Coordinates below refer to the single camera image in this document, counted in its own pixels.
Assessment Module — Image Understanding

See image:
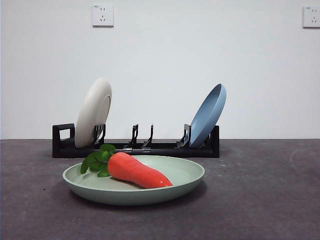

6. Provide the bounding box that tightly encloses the orange carrot with green leaves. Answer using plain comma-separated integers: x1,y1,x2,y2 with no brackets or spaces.
79,143,174,189

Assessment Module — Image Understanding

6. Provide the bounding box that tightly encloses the pale green plate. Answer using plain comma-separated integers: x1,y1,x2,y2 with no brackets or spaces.
62,155,206,206

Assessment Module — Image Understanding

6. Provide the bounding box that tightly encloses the black plate rack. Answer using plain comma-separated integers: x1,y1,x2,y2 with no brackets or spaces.
51,122,221,159

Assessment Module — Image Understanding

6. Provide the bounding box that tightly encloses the blue plate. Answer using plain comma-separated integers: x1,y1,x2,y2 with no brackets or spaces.
188,83,228,148

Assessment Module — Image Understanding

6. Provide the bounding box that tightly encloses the cream white plate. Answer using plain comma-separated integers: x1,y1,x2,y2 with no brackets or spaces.
75,76,113,149

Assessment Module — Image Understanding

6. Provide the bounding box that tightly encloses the white wall socket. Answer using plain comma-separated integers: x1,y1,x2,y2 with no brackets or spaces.
91,4,115,28
302,5,320,29

